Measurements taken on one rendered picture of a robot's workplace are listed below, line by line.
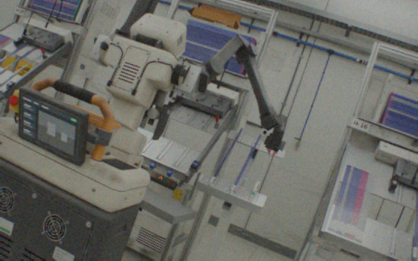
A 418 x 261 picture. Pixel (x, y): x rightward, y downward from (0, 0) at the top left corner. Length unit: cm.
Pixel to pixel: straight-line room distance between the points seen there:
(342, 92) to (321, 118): 34
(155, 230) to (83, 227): 138
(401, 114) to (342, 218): 79
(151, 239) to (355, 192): 131
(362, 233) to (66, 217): 145
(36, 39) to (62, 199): 215
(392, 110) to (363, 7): 198
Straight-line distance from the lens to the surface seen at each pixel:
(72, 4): 327
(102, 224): 117
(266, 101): 186
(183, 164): 215
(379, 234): 214
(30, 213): 131
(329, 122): 395
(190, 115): 246
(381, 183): 236
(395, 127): 249
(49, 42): 314
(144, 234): 259
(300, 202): 397
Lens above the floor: 106
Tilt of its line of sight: level
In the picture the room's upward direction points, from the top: 21 degrees clockwise
